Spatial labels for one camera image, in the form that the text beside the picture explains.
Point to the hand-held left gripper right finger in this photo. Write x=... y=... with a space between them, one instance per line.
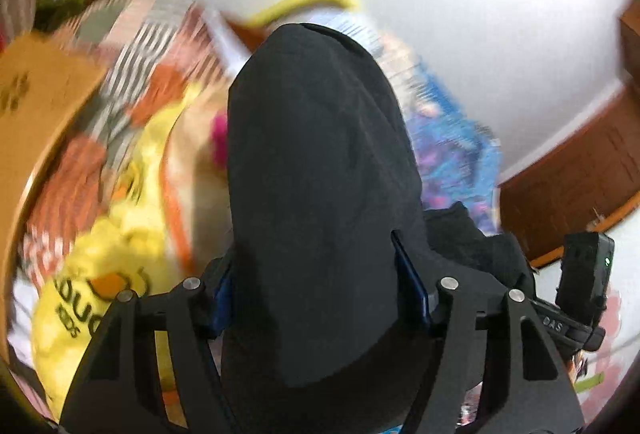
x=411 y=286

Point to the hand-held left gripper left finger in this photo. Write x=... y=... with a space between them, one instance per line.
x=222 y=299

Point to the black zip jacket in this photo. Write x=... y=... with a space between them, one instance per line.
x=320 y=164

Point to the brown wooden door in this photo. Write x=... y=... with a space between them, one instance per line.
x=575 y=174

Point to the yellow orange printed blanket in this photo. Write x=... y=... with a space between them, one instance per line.
x=120 y=239

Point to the blue patchwork blanket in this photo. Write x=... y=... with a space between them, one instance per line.
x=450 y=149

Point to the pink cloth piece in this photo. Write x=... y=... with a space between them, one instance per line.
x=218 y=139

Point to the striped orange white blanket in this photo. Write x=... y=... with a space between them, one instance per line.
x=135 y=59

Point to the brown cardboard box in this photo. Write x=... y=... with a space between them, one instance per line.
x=35 y=84

